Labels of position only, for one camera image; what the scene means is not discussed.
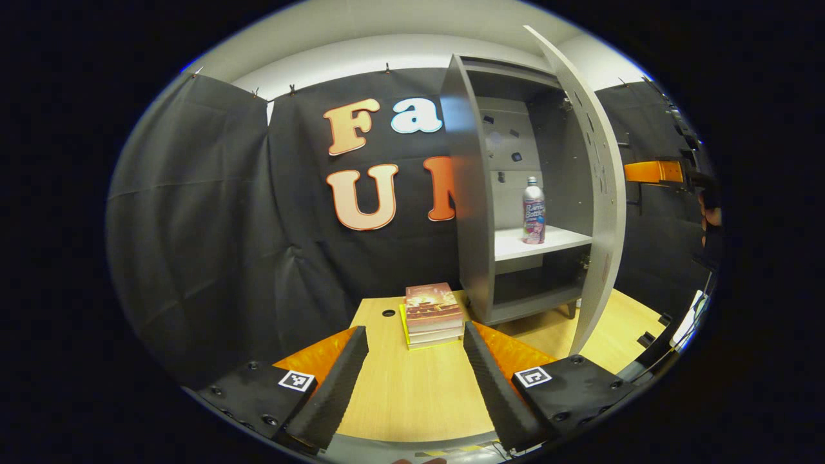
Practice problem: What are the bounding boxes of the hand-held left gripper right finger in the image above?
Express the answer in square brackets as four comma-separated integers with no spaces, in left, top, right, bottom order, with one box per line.
[461,320,639,455]

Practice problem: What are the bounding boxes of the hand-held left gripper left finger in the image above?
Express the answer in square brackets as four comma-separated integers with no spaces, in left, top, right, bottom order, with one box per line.
[193,325,369,455]

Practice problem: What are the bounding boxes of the silver bottle with printed label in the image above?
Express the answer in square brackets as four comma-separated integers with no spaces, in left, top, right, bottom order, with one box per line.
[521,176,547,246]

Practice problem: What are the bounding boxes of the grey cabinet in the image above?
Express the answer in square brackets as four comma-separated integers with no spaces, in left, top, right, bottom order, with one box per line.
[440,53,597,326]

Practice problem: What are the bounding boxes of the thin pale book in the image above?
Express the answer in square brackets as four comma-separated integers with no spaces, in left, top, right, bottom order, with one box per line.
[407,325,465,343]

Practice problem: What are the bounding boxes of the yellow cover book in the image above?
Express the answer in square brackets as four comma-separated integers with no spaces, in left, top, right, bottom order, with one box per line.
[400,303,463,351]

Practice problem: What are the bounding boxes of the brown picture cover book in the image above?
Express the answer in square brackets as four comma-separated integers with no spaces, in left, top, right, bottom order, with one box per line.
[404,282,465,333]

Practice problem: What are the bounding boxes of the white metal bar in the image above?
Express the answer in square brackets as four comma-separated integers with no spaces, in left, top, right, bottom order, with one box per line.
[670,289,715,362]

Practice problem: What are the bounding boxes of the black backdrop cloth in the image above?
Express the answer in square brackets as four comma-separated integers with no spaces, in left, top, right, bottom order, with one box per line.
[106,64,716,387]

